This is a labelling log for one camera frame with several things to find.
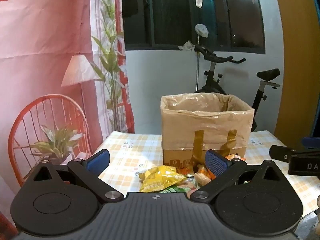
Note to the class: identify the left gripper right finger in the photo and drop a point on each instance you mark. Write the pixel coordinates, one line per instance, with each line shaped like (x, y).
(226, 173)

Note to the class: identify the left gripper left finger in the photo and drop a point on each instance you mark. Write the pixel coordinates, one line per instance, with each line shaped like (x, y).
(87, 172)

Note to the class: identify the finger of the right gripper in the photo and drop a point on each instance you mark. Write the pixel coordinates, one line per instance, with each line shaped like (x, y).
(281, 153)

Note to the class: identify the orange snack bag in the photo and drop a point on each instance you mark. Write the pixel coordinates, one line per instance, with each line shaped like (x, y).
(207, 172)

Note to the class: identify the yellow snack bag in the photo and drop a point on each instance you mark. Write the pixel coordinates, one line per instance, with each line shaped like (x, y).
(159, 178)

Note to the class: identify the green rice cracker bag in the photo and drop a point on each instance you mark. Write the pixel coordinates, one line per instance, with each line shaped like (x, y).
(185, 186)

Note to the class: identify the wooden door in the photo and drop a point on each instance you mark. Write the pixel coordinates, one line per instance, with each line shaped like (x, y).
(300, 94)

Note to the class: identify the cardboard box with plastic liner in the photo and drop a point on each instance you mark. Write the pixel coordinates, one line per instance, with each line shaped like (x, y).
(194, 123)

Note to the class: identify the black exercise bike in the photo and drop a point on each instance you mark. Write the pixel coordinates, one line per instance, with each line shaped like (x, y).
(212, 85)

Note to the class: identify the white plastic bag on pole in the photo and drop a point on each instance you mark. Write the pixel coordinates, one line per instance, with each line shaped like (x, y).
(201, 30)

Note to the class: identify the dark window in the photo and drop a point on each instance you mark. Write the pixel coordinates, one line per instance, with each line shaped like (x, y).
(233, 25)

